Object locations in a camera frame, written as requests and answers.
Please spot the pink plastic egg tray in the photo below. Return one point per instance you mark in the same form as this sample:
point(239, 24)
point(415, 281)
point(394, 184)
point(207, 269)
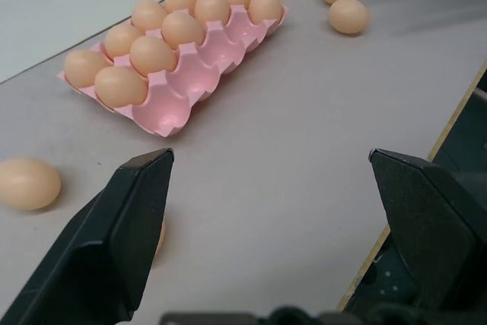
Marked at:
point(213, 58)

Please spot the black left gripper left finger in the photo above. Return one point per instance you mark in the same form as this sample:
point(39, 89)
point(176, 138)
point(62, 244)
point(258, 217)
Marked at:
point(95, 249)

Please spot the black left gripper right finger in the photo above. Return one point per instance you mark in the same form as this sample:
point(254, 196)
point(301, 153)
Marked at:
point(433, 226)

